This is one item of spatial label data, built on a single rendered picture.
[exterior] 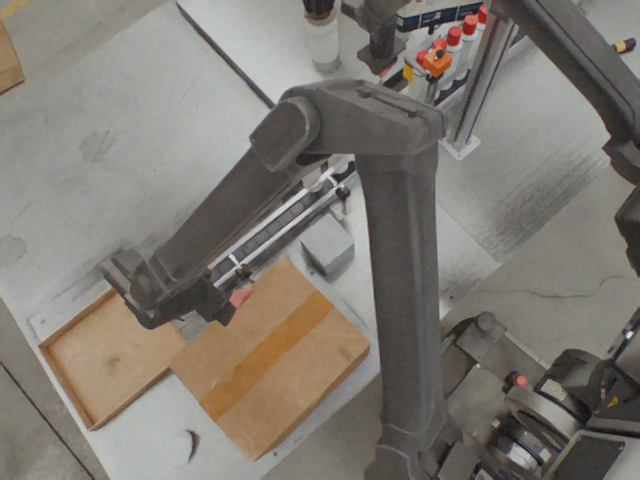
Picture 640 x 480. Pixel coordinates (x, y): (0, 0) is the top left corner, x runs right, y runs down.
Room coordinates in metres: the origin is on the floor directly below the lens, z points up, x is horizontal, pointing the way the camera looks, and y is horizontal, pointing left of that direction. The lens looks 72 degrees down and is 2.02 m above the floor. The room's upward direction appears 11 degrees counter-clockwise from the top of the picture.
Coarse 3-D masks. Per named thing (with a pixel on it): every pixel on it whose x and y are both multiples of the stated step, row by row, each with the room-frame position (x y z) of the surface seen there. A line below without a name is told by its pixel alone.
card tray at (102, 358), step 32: (96, 320) 0.29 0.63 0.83; (128, 320) 0.28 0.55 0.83; (64, 352) 0.23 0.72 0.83; (96, 352) 0.21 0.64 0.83; (128, 352) 0.20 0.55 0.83; (160, 352) 0.18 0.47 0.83; (64, 384) 0.15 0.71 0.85; (96, 384) 0.13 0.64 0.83; (128, 384) 0.12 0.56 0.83; (96, 416) 0.06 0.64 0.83
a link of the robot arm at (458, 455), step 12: (432, 444) -0.07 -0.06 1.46; (444, 444) -0.07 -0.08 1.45; (456, 444) -0.07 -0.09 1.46; (420, 456) -0.07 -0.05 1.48; (432, 456) -0.08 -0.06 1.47; (444, 456) -0.08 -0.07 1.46; (456, 456) -0.08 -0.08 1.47; (468, 456) -0.09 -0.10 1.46; (432, 468) -0.09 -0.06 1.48; (444, 468) -0.09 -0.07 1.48; (456, 468) -0.09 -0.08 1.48; (468, 468) -0.10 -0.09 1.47
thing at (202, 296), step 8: (200, 280) 0.22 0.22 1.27; (208, 280) 0.22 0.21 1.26; (192, 288) 0.20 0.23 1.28; (200, 288) 0.21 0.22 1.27; (208, 288) 0.21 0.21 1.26; (216, 288) 0.20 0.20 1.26; (184, 296) 0.19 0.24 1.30; (192, 296) 0.19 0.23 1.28; (200, 296) 0.19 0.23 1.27; (208, 296) 0.19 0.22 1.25; (216, 296) 0.19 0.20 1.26; (224, 296) 0.19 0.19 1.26; (184, 304) 0.18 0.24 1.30; (192, 304) 0.18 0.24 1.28; (200, 304) 0.18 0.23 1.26; (208, 304) 0.18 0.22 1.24; (216, 304) 0.18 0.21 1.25; (184, 312) 0.17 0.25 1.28; (200, 312) 0.18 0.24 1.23; (208, 312) 0.17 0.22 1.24; (216, 312) 0.17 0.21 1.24; (208, 320) 0.16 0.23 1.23
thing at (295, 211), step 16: (464, 80) 0.75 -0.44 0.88; (448, 96) 0.71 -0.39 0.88; (336, 176) 0.54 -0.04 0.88; (288, 192) 0.52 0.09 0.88; (320, 192) 0.50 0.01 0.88; (272, 208) 0.48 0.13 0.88; (304, 208) 0.47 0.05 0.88; (256, 224) 0.45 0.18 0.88; (272, 224) 0.44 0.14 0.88; (256, 240) 0.41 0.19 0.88; (240, 256) 0.37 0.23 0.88; (224, 272) 0.34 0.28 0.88
